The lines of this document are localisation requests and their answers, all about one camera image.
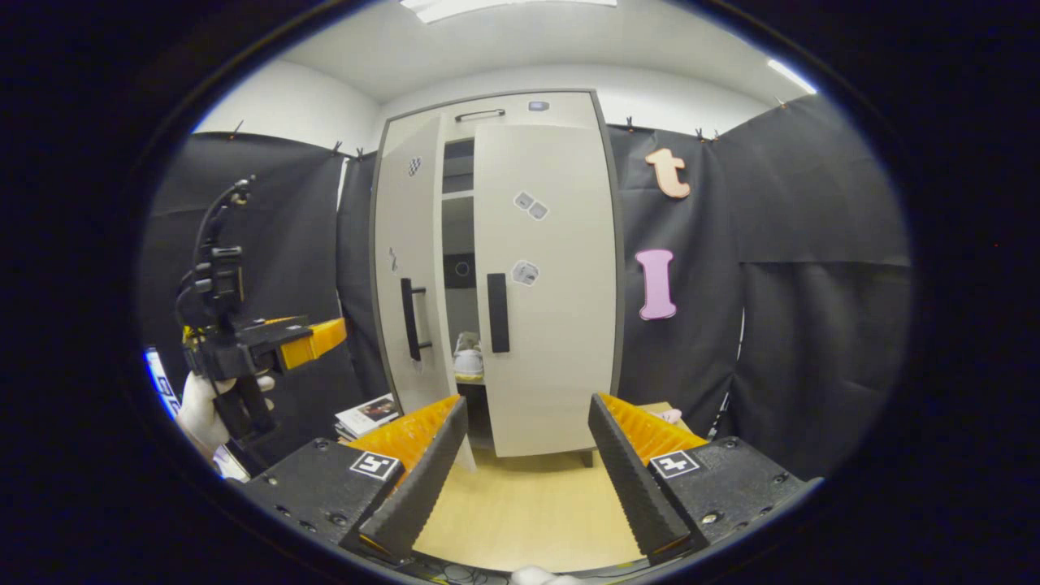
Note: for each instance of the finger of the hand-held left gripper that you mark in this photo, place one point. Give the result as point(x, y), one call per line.
point(284, 333)

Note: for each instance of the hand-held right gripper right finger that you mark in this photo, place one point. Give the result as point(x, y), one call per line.
point(634, 487)

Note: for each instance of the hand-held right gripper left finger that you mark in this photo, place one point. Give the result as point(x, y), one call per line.
point(418, 487)

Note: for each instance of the white shoe yellow sole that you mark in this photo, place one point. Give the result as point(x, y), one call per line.
point(469, 357)

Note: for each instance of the grey shoe cabinet door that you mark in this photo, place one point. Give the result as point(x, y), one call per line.
point(422, 211)
point(561, 366)

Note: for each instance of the grey shoe cabinet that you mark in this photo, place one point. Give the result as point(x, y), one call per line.
point(459, 219)

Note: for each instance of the grey cabinet drawer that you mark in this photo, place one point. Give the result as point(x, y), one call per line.
point(561, 110)

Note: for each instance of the pink star plush toy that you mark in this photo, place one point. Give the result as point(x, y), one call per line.
point(669, 416)

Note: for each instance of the white cover book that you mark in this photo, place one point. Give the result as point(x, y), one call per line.
point(370, 410)

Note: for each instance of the ceiling light panel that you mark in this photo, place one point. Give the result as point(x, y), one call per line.
point(508, 8)
point(792, 75)

